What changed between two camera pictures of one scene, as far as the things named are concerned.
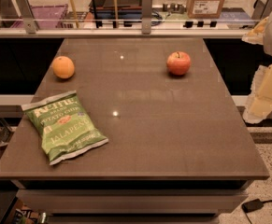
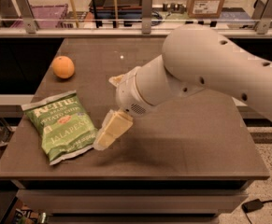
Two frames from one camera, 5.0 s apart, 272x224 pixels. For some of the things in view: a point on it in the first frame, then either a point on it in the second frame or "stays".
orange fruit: (63, 67) stays
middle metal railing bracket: (147, 5) stays
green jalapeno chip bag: (66, 129) stays
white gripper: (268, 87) to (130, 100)
